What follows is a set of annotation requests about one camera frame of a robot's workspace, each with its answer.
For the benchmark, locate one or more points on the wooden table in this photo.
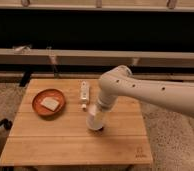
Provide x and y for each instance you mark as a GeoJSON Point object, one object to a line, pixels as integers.
{"type": "Point", "coordinates": [65, 140]}

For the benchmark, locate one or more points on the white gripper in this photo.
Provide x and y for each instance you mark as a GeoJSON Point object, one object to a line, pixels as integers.
{"type": "Point", "coordinates": [105, 102]}

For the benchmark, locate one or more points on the orange round plate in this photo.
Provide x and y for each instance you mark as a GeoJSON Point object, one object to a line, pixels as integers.
{"type": "Point", "coordinates": [53, 93]}

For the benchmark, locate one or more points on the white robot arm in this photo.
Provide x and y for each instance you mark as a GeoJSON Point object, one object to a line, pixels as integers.
{"type": "Point", "coordinates": [175, 96]}

